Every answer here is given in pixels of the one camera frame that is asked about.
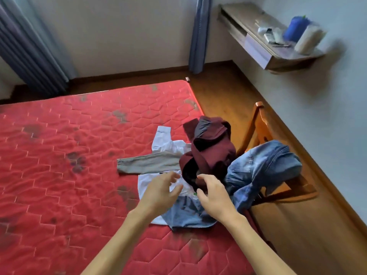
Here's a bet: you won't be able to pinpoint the person's right hand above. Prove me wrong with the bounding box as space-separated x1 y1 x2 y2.
196 174 244 226

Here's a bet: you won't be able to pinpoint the person's left hand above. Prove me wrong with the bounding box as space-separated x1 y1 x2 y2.
136 171 184 220

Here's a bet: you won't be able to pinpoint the person's left forearm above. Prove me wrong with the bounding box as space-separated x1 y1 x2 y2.
81 207 162 275

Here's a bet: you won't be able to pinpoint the person's right forearm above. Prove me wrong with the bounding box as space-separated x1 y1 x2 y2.
218 215 297 275

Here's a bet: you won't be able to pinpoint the light blue denim garment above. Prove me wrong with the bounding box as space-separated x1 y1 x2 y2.
161 195 218 230

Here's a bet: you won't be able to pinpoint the white shirt with grey sleeve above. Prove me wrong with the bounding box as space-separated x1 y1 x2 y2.
117 126 201 226

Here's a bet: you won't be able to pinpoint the maroon garment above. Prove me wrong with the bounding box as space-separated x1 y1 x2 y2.
179 116 236 195

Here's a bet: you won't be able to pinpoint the blue denim jeans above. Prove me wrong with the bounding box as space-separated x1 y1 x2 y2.
224 140 303 214

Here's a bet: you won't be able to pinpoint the wooden chair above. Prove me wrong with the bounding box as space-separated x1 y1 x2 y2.
237 101 318 205

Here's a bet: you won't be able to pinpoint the red quilted mattress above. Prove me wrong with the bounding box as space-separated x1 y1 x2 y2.
0 80 260 275

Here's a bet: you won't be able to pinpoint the grey shelf drawer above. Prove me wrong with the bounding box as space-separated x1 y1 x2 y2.
244 34 273 70

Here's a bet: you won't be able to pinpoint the narrow blue curtain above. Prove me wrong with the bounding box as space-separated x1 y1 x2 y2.
188 0 213 74

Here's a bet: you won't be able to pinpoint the white roll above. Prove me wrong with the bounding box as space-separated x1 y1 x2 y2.
294 24 327 55

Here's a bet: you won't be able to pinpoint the blue roll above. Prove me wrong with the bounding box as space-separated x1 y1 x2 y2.
283 15 312 43

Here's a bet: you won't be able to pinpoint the grey-blue pleated curtain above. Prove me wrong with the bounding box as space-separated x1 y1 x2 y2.
0 0 77 96

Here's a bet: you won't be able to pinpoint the wooden wall shelf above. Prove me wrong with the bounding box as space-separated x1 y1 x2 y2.
217 2 326 73

